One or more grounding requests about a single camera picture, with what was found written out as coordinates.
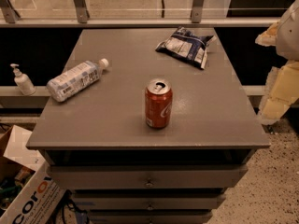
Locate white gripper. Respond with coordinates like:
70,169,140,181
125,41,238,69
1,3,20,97
255,0,299,125

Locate red coke can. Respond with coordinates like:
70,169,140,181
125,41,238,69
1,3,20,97
145,78,173,129

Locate blue white chip bag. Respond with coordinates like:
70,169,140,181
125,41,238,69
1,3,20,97
155,27,216,70

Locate top grey drawer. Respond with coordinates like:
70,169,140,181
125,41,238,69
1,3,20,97
47,165,248,189

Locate grey drawer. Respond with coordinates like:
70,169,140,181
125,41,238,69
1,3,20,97
89,210,212,224
73,193,225,211
47,165,248,189

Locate bottom grey drawer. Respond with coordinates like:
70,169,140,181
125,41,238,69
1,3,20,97
89,210,212,224

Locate grey drawer cabinet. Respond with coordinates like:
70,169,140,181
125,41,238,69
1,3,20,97
28,28,269,224

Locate clear plastic water bottle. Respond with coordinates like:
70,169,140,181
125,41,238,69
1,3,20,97
47,59,109,102

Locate middle grey drawer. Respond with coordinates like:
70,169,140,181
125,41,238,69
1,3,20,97
73,193,225,211

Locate white pump dispenser bottle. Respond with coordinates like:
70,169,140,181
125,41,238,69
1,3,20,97
10,63,36,95

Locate metal glass railing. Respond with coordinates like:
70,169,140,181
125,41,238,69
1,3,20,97
0,0,294,28

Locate white cardboard box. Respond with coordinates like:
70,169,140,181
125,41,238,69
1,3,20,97
0,125,64,224

